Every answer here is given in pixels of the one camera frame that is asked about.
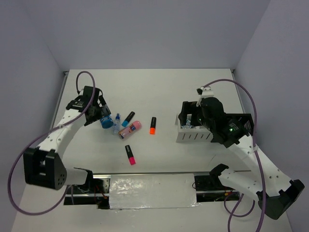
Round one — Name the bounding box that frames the blue slime jar printed lid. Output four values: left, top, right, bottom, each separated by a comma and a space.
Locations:
181, 115, 196, 129

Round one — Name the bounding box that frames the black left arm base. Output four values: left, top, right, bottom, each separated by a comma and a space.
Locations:
63, 175, 111, 210

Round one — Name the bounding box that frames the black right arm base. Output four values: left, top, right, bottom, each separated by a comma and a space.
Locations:
192, 175, 237, 193

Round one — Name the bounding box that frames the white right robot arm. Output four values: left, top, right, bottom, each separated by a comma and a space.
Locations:
178, 97, 305, 220

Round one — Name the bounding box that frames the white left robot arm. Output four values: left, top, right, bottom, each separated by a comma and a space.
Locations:
23, 86, 111, 193

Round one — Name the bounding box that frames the clear spray bottle blue cap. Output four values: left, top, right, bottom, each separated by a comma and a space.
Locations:
112, 113, 120, 135

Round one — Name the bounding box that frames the white slotted organizer box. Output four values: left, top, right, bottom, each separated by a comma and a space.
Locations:
175, 116, 213, 143

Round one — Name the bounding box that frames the blue cap black highlighter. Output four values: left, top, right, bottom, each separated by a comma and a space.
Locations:
121, 111, 135, 127

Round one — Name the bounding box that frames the pink cap clear tube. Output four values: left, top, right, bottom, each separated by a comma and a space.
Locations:
118, 121, 142, 140

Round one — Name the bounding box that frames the black slotted organizer box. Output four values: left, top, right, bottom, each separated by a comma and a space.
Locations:
226, 113, 254, 136

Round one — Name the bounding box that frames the orange cap black highlighter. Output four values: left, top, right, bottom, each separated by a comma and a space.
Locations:
150, 117, 156, 135

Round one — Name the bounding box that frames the pink cap black highlighter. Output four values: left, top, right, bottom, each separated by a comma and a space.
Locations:
125, 145, 136, 165

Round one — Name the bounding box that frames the silver foil covered panel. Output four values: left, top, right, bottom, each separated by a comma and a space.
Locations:
109, 174, 198, 209

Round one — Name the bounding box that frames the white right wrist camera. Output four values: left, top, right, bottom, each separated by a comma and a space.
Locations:
196, 87, 214, 107

